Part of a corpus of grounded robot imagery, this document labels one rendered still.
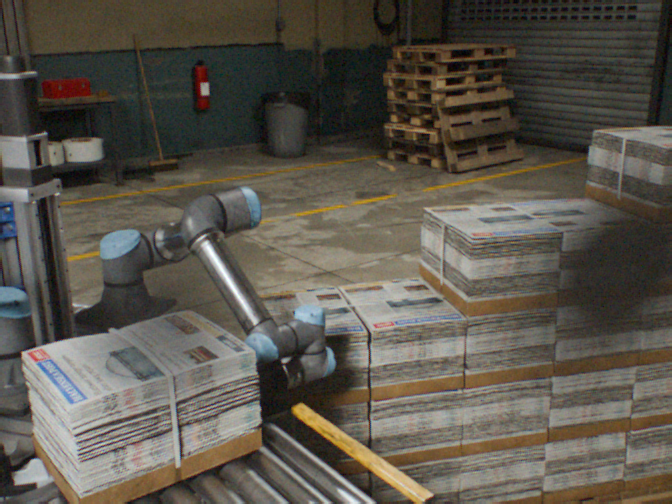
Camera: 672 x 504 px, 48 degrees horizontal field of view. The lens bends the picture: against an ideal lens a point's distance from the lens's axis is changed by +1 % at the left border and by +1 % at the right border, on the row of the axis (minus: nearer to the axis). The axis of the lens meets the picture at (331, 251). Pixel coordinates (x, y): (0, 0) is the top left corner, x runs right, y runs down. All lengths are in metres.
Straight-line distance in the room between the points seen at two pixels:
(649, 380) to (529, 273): 0.60
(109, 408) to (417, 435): 1.14
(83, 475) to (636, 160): 1.79
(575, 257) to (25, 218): 1.51
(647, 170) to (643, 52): 6.94
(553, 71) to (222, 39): 4.11
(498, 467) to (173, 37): 7.27
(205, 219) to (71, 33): 6.78
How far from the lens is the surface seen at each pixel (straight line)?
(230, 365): 1.48
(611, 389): 2.54
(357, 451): 1.56
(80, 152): 7.98
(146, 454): 1.48
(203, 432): 1.52
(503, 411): 2.36
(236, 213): 1.95
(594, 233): 2.29
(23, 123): 2.03
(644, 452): 2.74
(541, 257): 2.23
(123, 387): 1.40
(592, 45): 9.69
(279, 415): 1.74
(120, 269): 2.26
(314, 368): 1.87
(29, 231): 2.06
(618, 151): 2.54
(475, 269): 2.14
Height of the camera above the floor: 1.66
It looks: 18 degrees down
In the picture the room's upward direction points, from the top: 1 degrees counter-clockwise
